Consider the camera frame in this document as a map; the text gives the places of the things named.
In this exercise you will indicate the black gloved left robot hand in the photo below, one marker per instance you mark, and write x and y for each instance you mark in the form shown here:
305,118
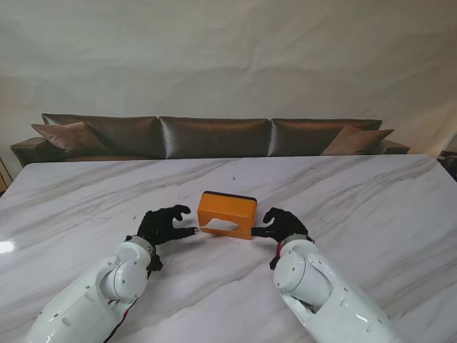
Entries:
160,228

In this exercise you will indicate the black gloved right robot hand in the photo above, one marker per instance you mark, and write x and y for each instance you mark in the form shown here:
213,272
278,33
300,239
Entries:
285,225

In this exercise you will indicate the white tissue pack green label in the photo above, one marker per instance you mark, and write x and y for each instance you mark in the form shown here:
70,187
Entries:
219,225

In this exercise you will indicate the black tissue box base lid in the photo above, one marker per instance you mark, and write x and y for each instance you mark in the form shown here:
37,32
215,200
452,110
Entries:
232,194

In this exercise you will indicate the orange tissue box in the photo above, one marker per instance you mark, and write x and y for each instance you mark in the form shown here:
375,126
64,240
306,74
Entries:
225,211

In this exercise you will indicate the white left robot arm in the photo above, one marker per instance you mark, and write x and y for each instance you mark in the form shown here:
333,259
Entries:
96,293

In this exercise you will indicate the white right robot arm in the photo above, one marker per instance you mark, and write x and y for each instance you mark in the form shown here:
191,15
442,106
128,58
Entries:
321,293

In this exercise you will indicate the brown leather sofa back cushion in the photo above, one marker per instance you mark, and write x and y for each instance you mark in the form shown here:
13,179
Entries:
121,135
214,137
303,137

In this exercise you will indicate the brown leather sofa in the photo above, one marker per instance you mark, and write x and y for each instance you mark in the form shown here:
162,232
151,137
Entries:
214,139

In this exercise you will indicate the brown throw pillow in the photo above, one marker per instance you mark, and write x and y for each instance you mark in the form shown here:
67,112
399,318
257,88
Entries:
68,137
357,141

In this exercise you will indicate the wooden furniture piece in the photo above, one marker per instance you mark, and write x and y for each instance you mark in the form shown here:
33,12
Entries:
3,175

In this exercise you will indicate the dark background object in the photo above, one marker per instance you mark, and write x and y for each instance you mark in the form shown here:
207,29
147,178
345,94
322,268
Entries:
449,162

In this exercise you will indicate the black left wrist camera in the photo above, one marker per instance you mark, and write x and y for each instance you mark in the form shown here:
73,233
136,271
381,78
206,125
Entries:
155,262

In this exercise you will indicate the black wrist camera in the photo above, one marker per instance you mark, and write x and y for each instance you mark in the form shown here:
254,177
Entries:
273,262
155,262

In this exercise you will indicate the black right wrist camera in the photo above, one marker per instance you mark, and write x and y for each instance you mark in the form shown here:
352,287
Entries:
273,262

